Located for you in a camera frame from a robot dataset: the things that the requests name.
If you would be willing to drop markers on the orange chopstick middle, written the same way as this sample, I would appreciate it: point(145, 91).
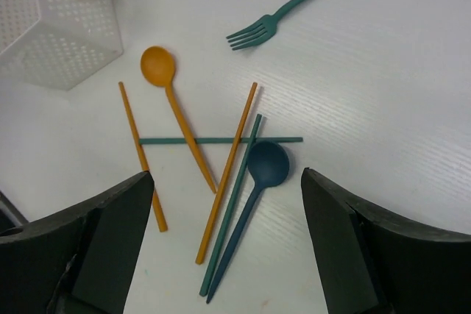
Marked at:
point(214, 212)

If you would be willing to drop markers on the teal chopstick crossing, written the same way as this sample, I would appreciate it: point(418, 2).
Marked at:
point(174, 141)

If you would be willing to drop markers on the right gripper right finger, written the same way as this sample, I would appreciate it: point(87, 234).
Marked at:
point(371, 260)

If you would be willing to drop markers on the teal fork upper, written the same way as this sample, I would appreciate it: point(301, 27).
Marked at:
point(261, 30)

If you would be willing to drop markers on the white utensil caddy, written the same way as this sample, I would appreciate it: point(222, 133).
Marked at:
point(57, 43)

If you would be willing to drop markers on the blue plastic spoon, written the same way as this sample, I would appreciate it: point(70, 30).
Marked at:
point(268, 165)

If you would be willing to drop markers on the teal chopstick beside spoon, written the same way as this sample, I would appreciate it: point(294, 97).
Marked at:
point(231, 205)

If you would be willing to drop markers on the orange chopstick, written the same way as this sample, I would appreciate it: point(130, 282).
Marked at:
point(214, 212)
point(158, 211)

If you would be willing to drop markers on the orange chopstick left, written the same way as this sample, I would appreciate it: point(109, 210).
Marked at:
point(158, 211)

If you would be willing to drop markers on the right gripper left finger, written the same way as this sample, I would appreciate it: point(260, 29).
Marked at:
point(81, 259)

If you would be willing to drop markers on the orange plastic spoon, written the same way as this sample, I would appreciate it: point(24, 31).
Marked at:
point(158, 68)

